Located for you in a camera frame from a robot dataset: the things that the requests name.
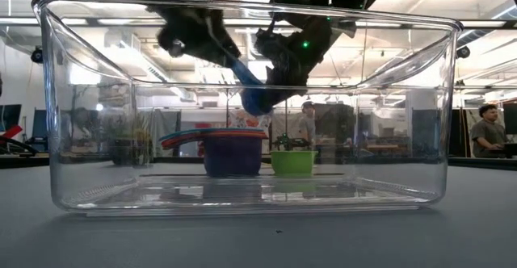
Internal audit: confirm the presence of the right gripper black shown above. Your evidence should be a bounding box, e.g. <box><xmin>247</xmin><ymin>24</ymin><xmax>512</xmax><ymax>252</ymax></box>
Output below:
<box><xmin>254</xmin><ymin>0</ymin><xmax>359</xmax><ymax>114</ymax></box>

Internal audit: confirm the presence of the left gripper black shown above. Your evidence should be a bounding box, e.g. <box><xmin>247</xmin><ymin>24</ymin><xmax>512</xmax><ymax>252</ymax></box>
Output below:
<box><xmin>147</xmin><ymin>4</ymin><xmax>244</xmax><ymax>69</ymax></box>

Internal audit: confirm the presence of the blue measuring cup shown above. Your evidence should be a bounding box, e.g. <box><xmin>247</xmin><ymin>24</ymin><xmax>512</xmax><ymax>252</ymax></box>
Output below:
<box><xmin>229</xmin><ymin>57</ymin><xmax>280</xmax><ymax>118</ymax></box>

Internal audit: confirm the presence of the green measuring cup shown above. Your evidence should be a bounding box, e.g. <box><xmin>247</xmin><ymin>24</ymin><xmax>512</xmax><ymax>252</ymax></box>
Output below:
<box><xmin>270</xmin><ymin>149</ymin><xmax>319</xmax><ymax>178</ymax></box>

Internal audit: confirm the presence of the teal measuring cup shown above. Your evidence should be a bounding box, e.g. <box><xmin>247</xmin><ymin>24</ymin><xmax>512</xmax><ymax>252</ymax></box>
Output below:
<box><xmin>158</xmin><ymin>127</ymin><xmax>269</xmax><ymax>139</ymax></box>

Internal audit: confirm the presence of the purple measuring cup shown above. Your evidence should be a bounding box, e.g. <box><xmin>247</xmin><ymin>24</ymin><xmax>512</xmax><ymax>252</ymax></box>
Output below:
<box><xmin>202</xmin><ymin>136</ymin><xmax>264</xmax><ymax>179</ymax></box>

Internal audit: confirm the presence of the red measuring cup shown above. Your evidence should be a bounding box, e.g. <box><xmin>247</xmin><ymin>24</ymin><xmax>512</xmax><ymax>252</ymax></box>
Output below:
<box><xmin>160</xmin><ymin>131</ymin><xmax>270</xmax><ymax>151</ymax></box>

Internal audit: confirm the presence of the clear plastic rectangular basket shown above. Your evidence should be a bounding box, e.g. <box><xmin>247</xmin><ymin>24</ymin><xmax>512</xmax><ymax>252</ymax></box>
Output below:
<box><xmin>32</xmin><ymin>0</ymin><xmax>464</xmax><ymax>220</ymax></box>

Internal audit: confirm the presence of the person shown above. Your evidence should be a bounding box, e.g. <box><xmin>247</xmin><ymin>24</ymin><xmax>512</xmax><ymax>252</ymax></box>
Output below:
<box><xmin>300</xmin><ymin>100</ymin><xmax>320</xmax><ymax>150</ymax></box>
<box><xmin>469</xmin><ymin>103</ymin><xmax>511</xmax><ymax>159</ymax></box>

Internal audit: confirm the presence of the succulent plant in black pot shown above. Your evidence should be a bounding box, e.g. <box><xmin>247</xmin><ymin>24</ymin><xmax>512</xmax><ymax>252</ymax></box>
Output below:
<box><xmin>99</xmin><ymin>112</ymin><xmax>154</xmax><ymax>167</ymax></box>

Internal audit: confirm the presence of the dark monitor screen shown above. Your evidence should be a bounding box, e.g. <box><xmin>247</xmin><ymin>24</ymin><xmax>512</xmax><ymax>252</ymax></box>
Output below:
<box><xmin>0</xmin><ymin>103</ymin><xmax>23</xmax><ymax>131</ymax></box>

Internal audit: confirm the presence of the red flat object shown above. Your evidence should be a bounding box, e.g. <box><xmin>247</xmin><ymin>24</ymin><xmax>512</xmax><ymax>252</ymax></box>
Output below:
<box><xmin>0</xmin><ymin>124</ymin><xmax>24</xmax><ymax>140</ymax></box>

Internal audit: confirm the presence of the black curved cable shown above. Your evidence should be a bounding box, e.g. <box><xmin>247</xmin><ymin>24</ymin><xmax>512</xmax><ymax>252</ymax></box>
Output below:
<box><xmin>0</xmin><ymin>136</ymin><xmax>40</xmax><ymax>157</ymax></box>

